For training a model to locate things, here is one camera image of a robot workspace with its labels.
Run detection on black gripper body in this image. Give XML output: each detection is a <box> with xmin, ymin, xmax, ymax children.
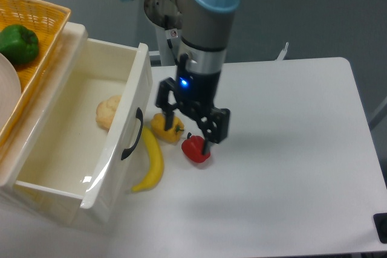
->
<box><xmin>155</xmin><ymin>53</ymin><xmax>230</xmax><ymax>144</ymax></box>

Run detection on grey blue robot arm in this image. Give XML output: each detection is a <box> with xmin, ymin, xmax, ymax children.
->
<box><xmin>155</xmin><ymin>0</ymin><xmax>240</xmax><ymax>154</ymax></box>

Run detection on white open upper drawer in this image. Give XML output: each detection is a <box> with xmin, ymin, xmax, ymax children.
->
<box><xmin>15</xmin><ymin>39</ymin><xmax>152</xmax><ymax>211</ymax></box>

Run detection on yellow bell pepper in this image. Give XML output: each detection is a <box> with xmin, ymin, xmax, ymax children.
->
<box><xmin>151</xmin><ymin>113</ymin><xmax>184</xmax><ymax>143</ymax></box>

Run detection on red bell pepper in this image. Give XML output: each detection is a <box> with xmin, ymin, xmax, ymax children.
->
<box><xmin>181</xmin><ymin>132</ymin><xmax>210</xmax><ymax>164</ymax></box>

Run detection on yellow banana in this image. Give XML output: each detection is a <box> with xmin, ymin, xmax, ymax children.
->
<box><xmin>131</xmin><ymin>127</ymin><xmax>164</xmax><ymax>193</ymax></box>

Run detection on yellow woven basket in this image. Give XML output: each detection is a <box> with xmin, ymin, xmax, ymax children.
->
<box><xmin>1</xmin><ymin>0</ymin><xmax>71</xmax><ymax>145</ymax></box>

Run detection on white plate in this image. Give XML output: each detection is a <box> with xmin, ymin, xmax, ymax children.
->
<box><xmin>0</xmin><ymin>54</ymin><xmax>21</xmax><ymax>129</ymax></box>

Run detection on green bell pepper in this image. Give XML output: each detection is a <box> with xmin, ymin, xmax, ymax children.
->
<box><xmin>1</xmin><ymin>24</ymin><xmax>39</xmax><ymax>65</ymax></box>

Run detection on black object at table edge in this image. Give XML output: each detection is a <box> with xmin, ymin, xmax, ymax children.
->
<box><xmin>373</xmin><ymin>213</ymin><xmax>387</xmax><ymax>244</ymax></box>

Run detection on black drawer handle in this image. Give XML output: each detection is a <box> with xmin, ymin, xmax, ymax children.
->
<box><xmin>121</xmin><ymin>107</ymin><xmax>144</xmax><ymax>161</ymax></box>

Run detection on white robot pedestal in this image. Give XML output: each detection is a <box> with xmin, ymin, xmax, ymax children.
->
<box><xmin>143</xmin><ymin>0</ymin><xmax>185</xmax><ymax>66</ymax></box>

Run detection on black cable on pedestal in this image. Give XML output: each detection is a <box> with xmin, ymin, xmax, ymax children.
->
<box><xmin>164</xmin><ymin>15</ymin><xmax>181</xmax><ymax>66</ymax></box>

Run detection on metal bracket behind table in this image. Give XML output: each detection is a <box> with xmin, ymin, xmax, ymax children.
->
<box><xmin>275</xmin><ymin>42</ymin><xmax>289</xmax><ymax>61</ymax></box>

